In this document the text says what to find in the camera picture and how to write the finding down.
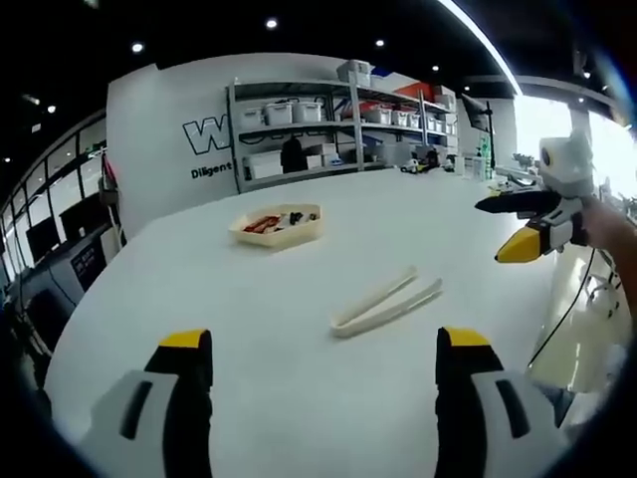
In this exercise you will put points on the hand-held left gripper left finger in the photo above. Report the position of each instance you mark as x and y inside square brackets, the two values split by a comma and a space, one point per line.
[186, 373]

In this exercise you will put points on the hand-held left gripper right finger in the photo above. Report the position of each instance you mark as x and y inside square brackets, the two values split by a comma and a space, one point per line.
[463, 378]

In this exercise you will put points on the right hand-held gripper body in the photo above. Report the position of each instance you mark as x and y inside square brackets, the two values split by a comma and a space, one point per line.
[572, 169]

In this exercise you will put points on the white food tongs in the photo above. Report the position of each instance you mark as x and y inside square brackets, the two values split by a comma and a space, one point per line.
[346, 326]

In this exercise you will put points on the cream food container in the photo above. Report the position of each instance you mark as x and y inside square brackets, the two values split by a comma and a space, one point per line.
[278, 239]

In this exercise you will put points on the pile of snack packets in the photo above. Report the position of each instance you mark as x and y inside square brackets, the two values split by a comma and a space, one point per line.
[261, 225]

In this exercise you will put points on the person's right hand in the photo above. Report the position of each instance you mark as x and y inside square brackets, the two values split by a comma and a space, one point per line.
[602, 224]

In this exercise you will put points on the black monitor on pole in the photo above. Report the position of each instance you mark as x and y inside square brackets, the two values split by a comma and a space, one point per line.
[473, 112]

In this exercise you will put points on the small yellow black device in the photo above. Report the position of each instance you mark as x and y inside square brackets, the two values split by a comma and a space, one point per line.
[415, 167]

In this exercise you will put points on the black counter cabinet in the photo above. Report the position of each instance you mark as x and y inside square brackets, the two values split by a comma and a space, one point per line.
[84, 259]

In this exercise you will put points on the long ceiling light strip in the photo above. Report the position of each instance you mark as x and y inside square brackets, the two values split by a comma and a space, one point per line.
[478, 26]

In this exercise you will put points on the grey metal shelving rack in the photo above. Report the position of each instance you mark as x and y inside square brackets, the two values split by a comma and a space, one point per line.
[355, 129]

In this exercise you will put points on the hanging bag on stand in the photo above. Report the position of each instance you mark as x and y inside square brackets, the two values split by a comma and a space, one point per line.
[107, 189]

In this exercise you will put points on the white lettered partition panel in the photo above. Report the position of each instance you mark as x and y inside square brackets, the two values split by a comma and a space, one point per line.
[149, 164]

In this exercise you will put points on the white cardboard boxes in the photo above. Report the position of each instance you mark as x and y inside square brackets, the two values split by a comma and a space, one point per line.
[264, 167]

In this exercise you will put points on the black backpack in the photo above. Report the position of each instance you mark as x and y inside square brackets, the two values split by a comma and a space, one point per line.
[292, 157]

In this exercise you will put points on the glass office partition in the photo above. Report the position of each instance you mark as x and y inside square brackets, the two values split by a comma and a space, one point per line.
[60, 169]

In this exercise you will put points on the row of white storage bins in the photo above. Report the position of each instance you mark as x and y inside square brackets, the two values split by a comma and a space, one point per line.
[278, 113]

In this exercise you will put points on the group of ceiling spotlights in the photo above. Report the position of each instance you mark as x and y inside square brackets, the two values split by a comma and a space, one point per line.
[271, 23]

